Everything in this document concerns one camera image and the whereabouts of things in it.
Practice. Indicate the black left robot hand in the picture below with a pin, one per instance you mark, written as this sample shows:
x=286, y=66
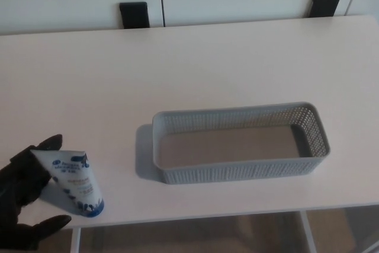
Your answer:
x=17, y=182

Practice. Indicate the white blue shampoo tube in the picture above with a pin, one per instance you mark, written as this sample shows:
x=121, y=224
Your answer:
x=75, y=180

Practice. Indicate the grey perforated plastic basket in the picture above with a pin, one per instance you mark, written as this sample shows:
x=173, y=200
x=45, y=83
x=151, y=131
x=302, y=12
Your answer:
x=237, y=146

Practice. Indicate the white table frame leg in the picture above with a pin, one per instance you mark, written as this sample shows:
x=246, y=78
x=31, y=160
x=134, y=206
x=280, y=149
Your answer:
x=75, y=239
x=306, y=230

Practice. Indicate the left black table bracket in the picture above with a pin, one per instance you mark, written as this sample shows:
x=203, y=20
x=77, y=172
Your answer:
x=134, y=15

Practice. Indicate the black table bracket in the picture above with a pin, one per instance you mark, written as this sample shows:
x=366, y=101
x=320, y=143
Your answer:
x=134, y=15
x=324, y=4

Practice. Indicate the right black table bracket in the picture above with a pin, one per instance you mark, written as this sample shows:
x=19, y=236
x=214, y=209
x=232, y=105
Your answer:
x=324, y=4

